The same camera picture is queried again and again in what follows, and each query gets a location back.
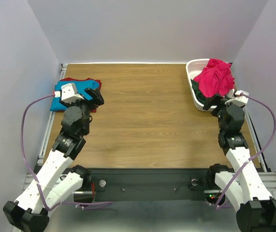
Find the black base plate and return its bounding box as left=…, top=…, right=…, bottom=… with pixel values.
left=63, top=168, right=235, bottom=203

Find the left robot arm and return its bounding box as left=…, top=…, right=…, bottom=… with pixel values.
left=3, top=83, right=104, bottom=232

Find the aluminium frame rail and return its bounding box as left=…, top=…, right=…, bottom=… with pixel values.
left=22, top=63, right=276, bottom=232

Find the blue folded t-shirt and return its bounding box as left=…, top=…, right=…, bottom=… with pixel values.
left=50, top=78, right=101, bottom=112

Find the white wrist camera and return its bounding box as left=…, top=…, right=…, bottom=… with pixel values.
left=225, top=90, right=249, bottom=108
left=61, top=83, right=84, bottom=103

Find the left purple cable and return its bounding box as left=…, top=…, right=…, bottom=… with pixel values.
left=20, top=93, right=113, bottom=212

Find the dark green t-shirt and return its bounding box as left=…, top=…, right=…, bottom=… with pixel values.
left=191, top=80, right=206, bottom=105

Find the pink t-shirt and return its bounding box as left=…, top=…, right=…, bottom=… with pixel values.
left=193, top=58, right=235, bottom=98

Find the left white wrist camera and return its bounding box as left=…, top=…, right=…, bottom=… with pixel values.
left=61, top=83, right=84, bottom=103

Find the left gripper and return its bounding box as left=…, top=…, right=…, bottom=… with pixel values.
left=60, top=87, right=104, bottom=135

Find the white plastic basket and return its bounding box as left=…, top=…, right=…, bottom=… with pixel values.
left=186, top=58, right=235, bottom=111

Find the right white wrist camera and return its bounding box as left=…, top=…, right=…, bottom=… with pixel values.
left=225, top=90, right=249, bottom=108

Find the dark red folded t-shirt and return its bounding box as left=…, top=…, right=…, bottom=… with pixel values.
left=55, top=79, right=104, bottom=113

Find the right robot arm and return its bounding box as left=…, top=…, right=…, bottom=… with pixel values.
left=203, top=90, right=276, bottom=232

